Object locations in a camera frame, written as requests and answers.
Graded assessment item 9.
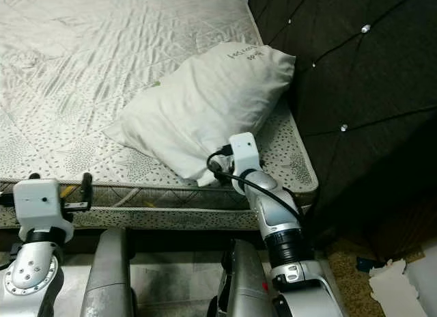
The white pillow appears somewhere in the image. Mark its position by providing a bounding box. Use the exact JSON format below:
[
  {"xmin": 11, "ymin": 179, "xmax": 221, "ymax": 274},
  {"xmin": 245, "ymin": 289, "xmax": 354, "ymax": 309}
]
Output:
[{"xmin": 102, "ymin": 42, "xmax": 296, "ymax": 188}]

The grey left robot leg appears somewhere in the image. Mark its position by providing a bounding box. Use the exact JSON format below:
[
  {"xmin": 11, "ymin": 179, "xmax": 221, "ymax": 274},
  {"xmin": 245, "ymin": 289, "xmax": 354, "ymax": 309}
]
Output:
[{"xmin": 79, "ymin": 227, "xmax": 136, "ymax": 317}]

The grey robot leg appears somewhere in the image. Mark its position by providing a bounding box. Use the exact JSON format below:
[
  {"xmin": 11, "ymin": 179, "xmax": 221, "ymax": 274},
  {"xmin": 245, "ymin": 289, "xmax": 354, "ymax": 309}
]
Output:
[
  {"xmin": 79, "ymin": 227, "xmax": 136, "ymax": 317},
  {"xmin": 205, "ymin": 238, "xmax": 277, "ymax": 317}
]

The grey right robot leg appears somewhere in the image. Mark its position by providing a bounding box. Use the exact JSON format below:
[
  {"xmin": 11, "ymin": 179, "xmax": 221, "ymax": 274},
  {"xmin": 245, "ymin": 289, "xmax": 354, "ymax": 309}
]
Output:
[{"xmin": 205, "ymin": 238, "xmax": 277, "ymax": 317}]

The white quilted mattress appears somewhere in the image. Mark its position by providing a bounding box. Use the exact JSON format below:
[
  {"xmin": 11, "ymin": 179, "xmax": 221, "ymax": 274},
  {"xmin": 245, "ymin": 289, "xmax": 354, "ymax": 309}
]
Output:
[{"xmin": 0, "ymin": 0, "xmax": 320, "ymax": 232}]

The dark tufted headboard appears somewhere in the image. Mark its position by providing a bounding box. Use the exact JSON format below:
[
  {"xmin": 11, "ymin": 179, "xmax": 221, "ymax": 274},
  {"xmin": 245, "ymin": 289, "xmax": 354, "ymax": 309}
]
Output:
[{"xmin": 248, "ymin": 0, "xmax": 437, "ymax": 263}]

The small dark blue scrap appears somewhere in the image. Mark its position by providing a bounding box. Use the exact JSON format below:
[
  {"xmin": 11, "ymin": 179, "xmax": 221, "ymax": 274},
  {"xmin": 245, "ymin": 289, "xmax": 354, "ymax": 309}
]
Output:
[{"xmin": 355, "ymin": 257, "xmax": 384, "ymax": 273}]

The torn white paper sheet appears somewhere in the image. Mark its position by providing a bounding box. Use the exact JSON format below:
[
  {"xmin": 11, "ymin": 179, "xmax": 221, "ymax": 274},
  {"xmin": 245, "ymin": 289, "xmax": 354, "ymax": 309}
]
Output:
[{"xmin": 367, "ymin": 258, "xmax": 432, "ymax": 317}]

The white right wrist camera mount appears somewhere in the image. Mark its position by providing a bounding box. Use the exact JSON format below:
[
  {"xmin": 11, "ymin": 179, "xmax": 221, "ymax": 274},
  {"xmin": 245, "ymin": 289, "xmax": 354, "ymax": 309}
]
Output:
[{"xmin": 229, "ymin": 132, "xmax": 262, "ymax": 184}]

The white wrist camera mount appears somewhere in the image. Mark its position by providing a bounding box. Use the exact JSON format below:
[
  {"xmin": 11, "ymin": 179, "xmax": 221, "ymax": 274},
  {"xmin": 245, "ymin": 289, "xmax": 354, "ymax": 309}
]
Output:
[
  {"xmin": 14, "ymin": 178, "xmax": 76, "ymax": 245},
  {"xmin": 229, "ymin": 132, "xmax": 262, "ymax": 184}
]

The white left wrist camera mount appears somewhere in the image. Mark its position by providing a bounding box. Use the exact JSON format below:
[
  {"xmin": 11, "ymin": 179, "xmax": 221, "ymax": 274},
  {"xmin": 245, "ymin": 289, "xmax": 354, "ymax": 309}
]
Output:
[{"xmin": 14, "ymin": 178, "xmax": 76, "ymax": 245}]

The left arm long black cable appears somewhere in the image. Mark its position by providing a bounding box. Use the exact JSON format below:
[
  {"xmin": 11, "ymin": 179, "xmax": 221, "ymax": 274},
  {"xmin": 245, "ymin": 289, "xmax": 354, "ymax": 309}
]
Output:
[{"xmin": 0, "ymin": 191, "xmax": 18, "ymax": 208}]

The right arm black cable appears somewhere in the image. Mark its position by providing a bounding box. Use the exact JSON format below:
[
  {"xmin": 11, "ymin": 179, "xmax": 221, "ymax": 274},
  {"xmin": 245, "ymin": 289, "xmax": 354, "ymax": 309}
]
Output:
[{"xmin": 207, "ymin": 148, "xmax": 308, "ymax": 222}]

